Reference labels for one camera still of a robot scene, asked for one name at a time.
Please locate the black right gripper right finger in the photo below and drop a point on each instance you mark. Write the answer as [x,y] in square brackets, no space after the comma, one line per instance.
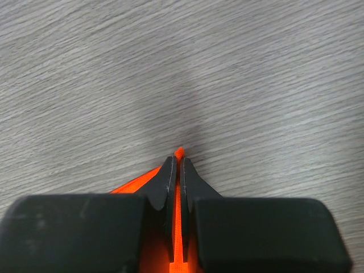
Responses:
[192,187]

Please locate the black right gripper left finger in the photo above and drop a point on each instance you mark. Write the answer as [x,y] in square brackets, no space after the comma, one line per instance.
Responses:
[160,191]

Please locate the orange t-shirt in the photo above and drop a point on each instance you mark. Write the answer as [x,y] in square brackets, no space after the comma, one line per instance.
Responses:
[151,253]

